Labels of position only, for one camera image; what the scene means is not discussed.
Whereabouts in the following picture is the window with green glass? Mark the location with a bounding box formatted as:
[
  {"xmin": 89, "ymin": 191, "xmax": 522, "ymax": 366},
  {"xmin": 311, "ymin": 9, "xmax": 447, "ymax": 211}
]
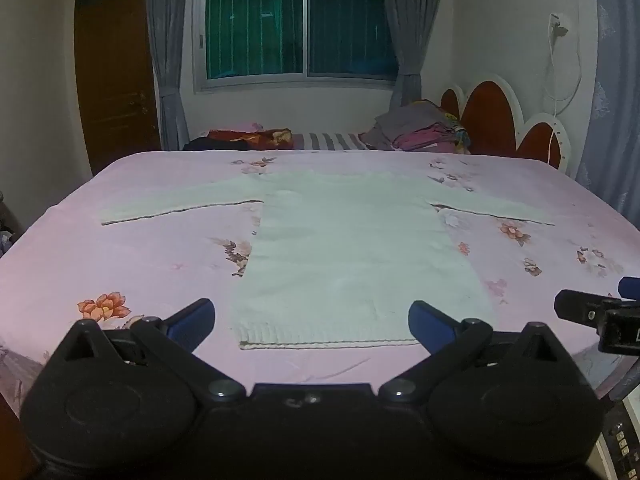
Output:
[{"xmin": 193, "ymin": 0, "xmax": 398, "ymax": 91}]

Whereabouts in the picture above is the grey striped mattress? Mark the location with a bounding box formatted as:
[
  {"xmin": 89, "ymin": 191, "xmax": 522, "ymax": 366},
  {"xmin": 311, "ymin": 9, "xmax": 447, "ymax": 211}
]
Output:
[{"xmin": 292, "ymin": 132, "xmax": 367, "ymax": 151}]

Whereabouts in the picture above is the white knitted sweater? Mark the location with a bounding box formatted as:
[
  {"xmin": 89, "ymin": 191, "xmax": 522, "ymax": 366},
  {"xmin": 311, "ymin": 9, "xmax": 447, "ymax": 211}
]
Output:
[{"xmin": 101, "ymin": 171, "xmax": 548, "ymax": 349}]

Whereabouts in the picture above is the pink floral bed sheet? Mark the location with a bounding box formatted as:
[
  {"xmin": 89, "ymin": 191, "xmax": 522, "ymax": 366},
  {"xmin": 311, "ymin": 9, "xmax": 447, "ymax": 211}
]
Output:
[{"xmin": 1, "ymin": 151, "xmax": 639, "ymax": 408}]

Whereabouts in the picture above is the red white headboard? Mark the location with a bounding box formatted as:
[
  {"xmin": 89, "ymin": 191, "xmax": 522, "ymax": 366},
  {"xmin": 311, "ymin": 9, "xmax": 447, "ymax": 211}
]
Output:
[{"xmin": 440, "ymin": 75, "xmax": 572, "ymax": 172}]

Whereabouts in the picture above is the device with buttons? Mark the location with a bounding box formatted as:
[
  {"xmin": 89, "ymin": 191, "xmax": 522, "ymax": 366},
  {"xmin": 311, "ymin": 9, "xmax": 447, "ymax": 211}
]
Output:
[{"xmin": 587, "ymin": 388, "xmax": 640, "ymax": 480}]

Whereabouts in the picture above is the stack of folded clothes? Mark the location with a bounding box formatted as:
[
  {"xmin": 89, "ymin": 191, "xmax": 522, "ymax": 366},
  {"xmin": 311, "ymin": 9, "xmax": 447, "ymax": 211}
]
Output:
[{"xmin": 359, "ymin": 100, "xmax": 471, "ymax": 154}]

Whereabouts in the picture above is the black garment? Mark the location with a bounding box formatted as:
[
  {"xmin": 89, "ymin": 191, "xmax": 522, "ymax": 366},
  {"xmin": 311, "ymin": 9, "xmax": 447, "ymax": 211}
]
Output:
[{"xmin": 182, "ymin": 136, "xmax": 250, "ymax": 152}]

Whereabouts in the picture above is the right grey curtain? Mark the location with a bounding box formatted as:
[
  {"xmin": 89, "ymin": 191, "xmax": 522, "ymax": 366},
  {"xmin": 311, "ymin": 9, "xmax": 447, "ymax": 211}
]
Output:
[{"xmin": 384, "ymin": 0, "xmax": 440, "ymax": 110}]

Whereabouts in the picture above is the white charger cable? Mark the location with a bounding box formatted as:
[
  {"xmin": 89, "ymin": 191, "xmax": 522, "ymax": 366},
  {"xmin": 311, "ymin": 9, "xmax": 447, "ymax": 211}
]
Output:
[{"xmin": 541, "ymin": 12, "xmax": 585, "ymax": 164}]

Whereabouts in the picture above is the left grey curtain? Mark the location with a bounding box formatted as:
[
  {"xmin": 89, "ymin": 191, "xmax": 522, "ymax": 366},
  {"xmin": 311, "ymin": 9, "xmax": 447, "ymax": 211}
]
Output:
[{"xmin": 145, "ymin": 0, "xmax": 189, "ymax": 151}]

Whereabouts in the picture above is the grey curtain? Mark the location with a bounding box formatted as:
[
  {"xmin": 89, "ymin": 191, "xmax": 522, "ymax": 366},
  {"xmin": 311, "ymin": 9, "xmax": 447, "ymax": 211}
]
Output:
[
  {"xmin": 145, "ymin": 0, "xmax": 189, "ymax": 151},
  {"xmin": 384, "ymin": 0, "xmax": 440, "ymax": 110}
]

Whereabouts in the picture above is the red orange patterned cloth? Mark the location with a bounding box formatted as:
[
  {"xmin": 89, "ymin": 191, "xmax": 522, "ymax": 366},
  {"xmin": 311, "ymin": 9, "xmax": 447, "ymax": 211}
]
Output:
[{"xmin": 207, "ymin": 128, "xmax": 294, "ymax": 151}]

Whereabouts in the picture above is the brown wooden door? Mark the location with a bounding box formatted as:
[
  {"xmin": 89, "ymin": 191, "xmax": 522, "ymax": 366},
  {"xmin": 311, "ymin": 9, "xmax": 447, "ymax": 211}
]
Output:
[{"xmin": 74, "ymin": 0, "xmax": 160, "ymax": 174}]

